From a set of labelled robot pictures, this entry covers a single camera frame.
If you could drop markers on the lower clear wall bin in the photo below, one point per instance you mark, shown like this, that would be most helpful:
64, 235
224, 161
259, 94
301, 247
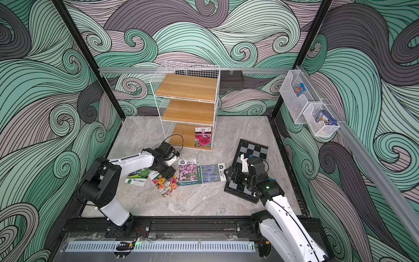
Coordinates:
318, 129

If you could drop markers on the blue red item in bin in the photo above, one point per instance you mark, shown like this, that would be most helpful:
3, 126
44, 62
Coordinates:
300, 89

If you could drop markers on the white wire shelf rack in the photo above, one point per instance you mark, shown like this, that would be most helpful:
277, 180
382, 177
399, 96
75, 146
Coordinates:
186, 96

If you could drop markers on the grey slotted cable duct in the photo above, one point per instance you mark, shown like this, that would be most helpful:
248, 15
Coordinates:
164, 246

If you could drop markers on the lavender seed packet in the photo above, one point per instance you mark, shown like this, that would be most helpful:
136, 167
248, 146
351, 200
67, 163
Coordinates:
212, 173

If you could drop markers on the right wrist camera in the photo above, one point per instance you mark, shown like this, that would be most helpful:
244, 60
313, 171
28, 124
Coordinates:
244, 164

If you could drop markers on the mixed colour flower seed packet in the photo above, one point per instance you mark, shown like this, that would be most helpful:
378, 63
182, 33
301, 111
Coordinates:
164, 186

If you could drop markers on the black wall bin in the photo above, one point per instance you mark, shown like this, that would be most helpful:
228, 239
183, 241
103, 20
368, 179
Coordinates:
231, 81

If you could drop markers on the blue card box in bin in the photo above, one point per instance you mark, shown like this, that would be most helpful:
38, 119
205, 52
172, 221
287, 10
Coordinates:
325, 117

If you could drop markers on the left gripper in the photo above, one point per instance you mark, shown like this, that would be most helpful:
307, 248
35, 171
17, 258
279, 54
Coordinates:
171, 172

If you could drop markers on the green leaf seed packet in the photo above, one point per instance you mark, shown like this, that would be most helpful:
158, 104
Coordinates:
138, 178

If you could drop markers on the magenta flower seed packet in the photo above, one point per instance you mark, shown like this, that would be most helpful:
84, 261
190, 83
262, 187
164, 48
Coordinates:
203, 138

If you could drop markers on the upper clear wall bin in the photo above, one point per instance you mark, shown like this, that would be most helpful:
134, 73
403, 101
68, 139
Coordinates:
296, 105

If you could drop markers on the black white chessboard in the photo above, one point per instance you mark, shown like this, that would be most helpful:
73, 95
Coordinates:
234, 174

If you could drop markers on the pink flower seed packet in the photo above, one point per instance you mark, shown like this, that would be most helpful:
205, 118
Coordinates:
189, 173

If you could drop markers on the clear wall bin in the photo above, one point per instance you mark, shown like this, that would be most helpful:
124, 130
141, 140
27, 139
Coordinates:
296, 105
318, 129

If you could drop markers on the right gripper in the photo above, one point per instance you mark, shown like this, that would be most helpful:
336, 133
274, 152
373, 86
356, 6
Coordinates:
233, 172

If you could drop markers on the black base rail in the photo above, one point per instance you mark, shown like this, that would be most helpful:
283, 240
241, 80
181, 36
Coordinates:
147, 226

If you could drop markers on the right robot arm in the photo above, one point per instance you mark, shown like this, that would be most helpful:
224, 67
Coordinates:
278, 223

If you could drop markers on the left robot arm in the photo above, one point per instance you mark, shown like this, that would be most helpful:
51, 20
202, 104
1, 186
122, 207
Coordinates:
100, 182

